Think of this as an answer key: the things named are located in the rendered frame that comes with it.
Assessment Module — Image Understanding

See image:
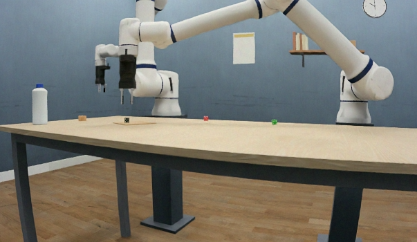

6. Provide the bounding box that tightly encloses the white plastic bottle with blue cap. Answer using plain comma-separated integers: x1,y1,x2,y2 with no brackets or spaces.
32,84,48,125

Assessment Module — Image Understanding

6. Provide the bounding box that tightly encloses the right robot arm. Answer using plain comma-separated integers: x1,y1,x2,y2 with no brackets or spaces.
95,0,181,116

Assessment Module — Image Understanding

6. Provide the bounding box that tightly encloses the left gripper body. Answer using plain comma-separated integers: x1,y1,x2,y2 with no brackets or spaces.
118,46,138,89

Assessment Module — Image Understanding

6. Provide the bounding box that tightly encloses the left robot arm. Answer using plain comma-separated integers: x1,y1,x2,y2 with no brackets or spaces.
118,0,393,123

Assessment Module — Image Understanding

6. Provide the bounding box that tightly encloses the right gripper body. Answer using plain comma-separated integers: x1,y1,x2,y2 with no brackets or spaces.
95,61,110,84

